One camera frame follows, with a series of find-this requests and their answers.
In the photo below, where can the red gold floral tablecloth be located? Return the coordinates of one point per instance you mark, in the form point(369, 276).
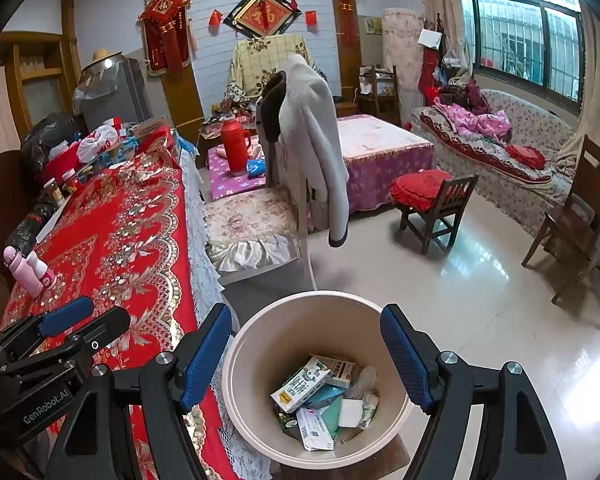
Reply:
point(110, 240)

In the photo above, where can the small dark wooden chair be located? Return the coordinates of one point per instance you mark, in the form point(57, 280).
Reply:
point(440, 215)

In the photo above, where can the long white medicine box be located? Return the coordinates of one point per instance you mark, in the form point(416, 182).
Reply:
point(316, 430)

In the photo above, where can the white bottle with pink label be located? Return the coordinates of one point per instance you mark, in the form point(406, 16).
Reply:
point(42, 270)

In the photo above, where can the white green milk carton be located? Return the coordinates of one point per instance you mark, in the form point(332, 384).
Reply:
point(300, 385)

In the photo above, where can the floral covered tall appliance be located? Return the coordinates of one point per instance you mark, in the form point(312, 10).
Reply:
point(402, 60)

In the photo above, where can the cardboard box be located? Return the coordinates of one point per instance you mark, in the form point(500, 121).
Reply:
point(150, 127)

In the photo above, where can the jar with red lid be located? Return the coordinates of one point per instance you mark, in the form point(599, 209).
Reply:
point(69, 180)

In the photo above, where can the pink floral covered table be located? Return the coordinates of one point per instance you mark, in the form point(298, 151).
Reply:
point(380, 160)

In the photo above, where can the beige curtain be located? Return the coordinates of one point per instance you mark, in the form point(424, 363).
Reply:
point(440, 20)

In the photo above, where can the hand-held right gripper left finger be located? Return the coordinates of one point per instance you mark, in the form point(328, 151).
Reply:
point(205, 355)

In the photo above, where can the purple floral covered stool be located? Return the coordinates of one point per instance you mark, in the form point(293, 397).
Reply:
point(235, 185)

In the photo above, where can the beige fleece coat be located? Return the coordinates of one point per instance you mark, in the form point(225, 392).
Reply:
point(310, 135)

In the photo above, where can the beige round waste bin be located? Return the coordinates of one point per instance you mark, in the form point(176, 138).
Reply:
point(260, 350)

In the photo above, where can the pink quilted blanket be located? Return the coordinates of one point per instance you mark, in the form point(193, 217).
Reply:
point(475, 120)

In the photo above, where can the white paper sheet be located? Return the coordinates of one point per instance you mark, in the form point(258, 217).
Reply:
point(52, 220)

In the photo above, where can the red thermos flask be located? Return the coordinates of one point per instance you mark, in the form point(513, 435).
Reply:
point(235, 147)

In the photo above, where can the grey refrigerator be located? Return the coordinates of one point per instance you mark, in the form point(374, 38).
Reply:
point(125, 90)

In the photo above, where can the barred window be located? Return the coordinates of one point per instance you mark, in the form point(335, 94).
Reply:
point(520, 30)

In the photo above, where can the white lace table cover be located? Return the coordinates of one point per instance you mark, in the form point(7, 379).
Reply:
point(195, 220)

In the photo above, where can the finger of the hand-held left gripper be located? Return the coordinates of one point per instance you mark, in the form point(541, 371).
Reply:
point(107, 325)
point(67, 315)

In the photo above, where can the round red seat cushion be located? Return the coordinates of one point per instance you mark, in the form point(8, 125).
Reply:
point(425, 185)

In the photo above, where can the white foam sponge block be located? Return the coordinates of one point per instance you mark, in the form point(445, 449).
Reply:
point(350, 412)

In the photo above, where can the pink thermos bottle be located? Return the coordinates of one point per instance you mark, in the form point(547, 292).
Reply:
point(22, 272)

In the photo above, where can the straw hat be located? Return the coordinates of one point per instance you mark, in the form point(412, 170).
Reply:
point(106, 56)

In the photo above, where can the framed red diamond decoration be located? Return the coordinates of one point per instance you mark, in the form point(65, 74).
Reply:
point(262, 14)

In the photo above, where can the wooden shelf rack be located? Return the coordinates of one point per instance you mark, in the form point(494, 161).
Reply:
point(380, 95)

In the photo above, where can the red knot hanging with banner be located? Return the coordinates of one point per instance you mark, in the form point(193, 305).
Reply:
point(165, 30)

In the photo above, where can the white plastic bag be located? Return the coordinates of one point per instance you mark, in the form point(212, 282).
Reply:
point(97, 142)

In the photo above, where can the wooden cabinet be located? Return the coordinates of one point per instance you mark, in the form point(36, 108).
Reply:
point(35, 75)

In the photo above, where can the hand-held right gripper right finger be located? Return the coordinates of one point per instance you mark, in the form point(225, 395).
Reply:
point(407, 355)

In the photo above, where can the floral covered sofa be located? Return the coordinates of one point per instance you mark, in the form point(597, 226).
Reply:
point(530, 125)

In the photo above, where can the yellow floral checked cloth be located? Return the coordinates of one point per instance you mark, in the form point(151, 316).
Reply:
point(260, 60)

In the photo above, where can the chair with floral seat cover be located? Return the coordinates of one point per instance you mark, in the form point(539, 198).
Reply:
point(250, 230)

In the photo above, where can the clear plastic wrapper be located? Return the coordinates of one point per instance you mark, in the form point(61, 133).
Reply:
point(364, 380)

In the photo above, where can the large wooden chair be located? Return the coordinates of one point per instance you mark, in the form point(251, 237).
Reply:
point(580, 220)

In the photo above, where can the black plastic bag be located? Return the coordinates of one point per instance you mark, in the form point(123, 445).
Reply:
point(50, 140)

